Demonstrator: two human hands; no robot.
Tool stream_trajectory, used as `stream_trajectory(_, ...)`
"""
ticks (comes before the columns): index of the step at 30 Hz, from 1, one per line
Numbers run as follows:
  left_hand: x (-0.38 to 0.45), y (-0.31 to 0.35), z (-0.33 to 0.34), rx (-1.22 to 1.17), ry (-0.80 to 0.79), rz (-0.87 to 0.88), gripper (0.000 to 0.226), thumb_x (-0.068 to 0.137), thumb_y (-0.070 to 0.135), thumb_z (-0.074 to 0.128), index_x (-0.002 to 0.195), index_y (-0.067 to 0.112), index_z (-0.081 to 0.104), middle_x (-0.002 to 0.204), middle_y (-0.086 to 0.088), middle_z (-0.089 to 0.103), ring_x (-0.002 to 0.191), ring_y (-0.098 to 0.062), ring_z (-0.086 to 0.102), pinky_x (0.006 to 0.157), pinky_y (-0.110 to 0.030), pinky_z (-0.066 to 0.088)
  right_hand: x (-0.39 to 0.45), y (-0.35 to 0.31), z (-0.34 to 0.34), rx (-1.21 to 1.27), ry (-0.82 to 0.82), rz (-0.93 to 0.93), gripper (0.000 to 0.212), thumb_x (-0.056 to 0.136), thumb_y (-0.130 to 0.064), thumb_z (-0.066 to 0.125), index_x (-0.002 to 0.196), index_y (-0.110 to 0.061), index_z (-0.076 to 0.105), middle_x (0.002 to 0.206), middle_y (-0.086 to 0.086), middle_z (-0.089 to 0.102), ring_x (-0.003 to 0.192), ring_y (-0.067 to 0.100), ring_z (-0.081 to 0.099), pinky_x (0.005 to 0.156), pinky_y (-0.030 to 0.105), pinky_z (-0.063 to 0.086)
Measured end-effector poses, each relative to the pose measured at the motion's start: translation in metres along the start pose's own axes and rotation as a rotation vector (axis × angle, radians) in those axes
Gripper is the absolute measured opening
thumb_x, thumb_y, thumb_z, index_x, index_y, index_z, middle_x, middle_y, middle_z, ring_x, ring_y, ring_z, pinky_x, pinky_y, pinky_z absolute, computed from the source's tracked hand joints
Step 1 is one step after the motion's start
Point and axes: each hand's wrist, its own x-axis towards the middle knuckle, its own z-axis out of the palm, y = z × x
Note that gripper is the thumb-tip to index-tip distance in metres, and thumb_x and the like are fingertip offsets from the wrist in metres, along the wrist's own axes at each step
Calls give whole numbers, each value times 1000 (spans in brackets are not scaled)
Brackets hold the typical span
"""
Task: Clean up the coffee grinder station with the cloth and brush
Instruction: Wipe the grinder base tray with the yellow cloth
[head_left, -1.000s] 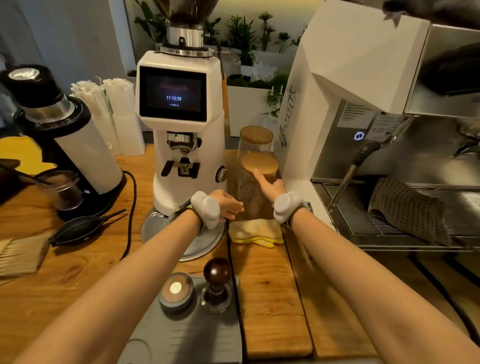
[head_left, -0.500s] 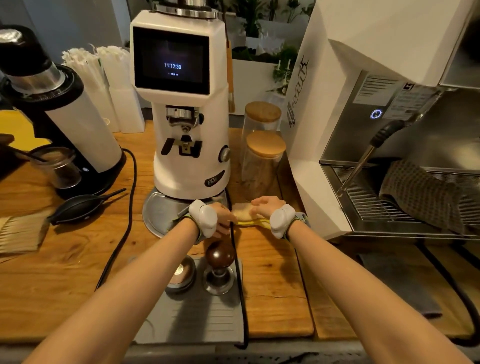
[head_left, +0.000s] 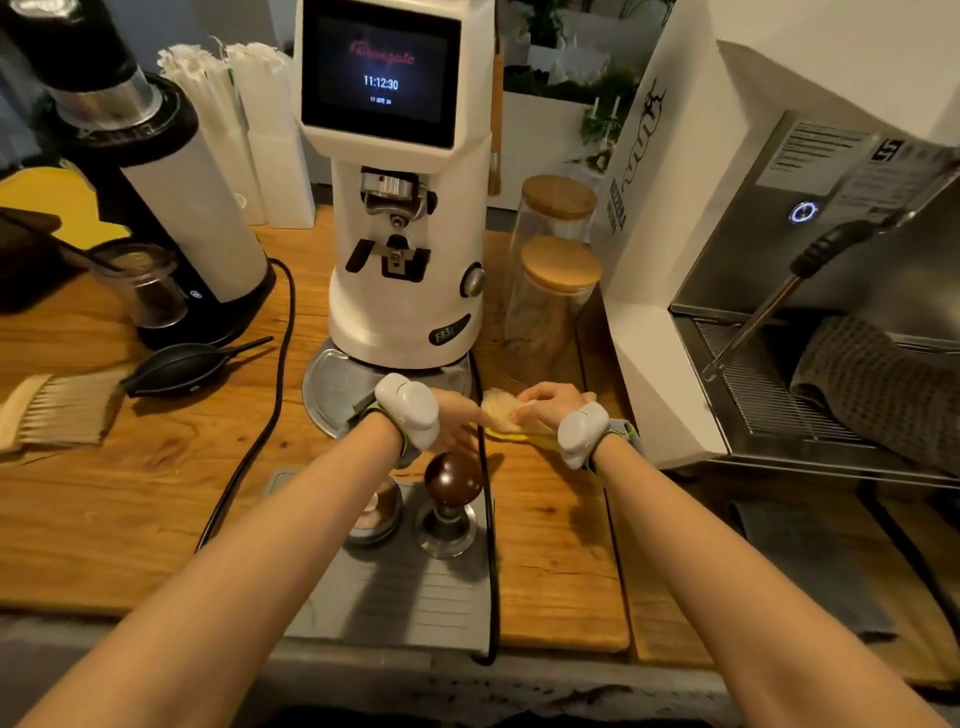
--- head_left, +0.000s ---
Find black rubber air blower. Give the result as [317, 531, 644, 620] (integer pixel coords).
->
[120, 335, 276, 399]

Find white box of wrapped straws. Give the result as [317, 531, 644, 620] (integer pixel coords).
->
[223, 40, 317, 231]
[156, 42, 268, 227]

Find white coffee grinder with screen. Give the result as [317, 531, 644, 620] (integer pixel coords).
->
[294, 0, 498, 371]

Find white right wrist tracker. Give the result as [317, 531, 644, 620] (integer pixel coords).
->
[557, 402, 639, 475]

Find person's left forearm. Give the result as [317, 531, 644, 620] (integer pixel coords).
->
[18, 411, 408, 728]

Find green plants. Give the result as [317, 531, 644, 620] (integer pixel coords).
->
[501, 0, 678, 175]

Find round metal coffee distributor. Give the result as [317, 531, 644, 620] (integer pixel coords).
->
[345, 475, 405, 547]

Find wooden bristle brush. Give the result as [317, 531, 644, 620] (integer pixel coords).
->
[0, 365, 133, 456]

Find round metal grinder tray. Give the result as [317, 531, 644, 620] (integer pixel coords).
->
[302, 337, 476, 441]

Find white espresso machine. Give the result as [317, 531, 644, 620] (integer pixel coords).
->
[591, 0, 960, 490]

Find yellow cleaning cloth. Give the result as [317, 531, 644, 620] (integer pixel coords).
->
[480, 387, 561, 452]

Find clear dosing cup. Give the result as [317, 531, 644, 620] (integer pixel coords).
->
[89, 238, 189, 330]

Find metal steam wand black grip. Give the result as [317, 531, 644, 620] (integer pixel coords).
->
[700, 217, 880, 383]

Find short glass jar wooden lid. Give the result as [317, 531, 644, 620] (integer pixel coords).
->
[500, 236, 604, 385]

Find white planter box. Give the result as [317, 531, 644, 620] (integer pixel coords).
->
[487, 88, 603, 213]

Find tall glass jar wooden lid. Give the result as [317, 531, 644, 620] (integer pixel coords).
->
[509, 174, 600, 301]

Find white left wrist tracker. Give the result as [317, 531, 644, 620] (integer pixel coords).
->
[358, 372, 441, 460]

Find tamper with brown wooden knob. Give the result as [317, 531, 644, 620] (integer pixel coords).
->
[414, 450, 486, 561]

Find grey waffle towel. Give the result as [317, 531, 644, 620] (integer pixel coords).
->
[789, 314, 960, 479]

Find person's right forearm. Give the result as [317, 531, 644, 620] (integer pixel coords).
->
[591, 433, 952, 728]

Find person's right hand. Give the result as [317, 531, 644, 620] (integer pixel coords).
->
[516, 381, 598, 432]

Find grey tamping mat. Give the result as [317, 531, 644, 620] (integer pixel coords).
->
[266, 466, 497, 654]

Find black power cable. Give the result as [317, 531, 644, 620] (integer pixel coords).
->
[465, 351, 503, 668]
[194, 257, 298, 555]

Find white wrist tracker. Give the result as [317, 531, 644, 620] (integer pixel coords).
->
[358, 372, 441, 460]
[557, 402, 639, 475]

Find yellow board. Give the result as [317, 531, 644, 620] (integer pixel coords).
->
[0, 165, 133, 253]

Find black and white coffee grinder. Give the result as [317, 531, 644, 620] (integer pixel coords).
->
[0, 0, 278, 352]

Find person's left hand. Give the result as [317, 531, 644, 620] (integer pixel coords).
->
[431, 388, 489, 457]

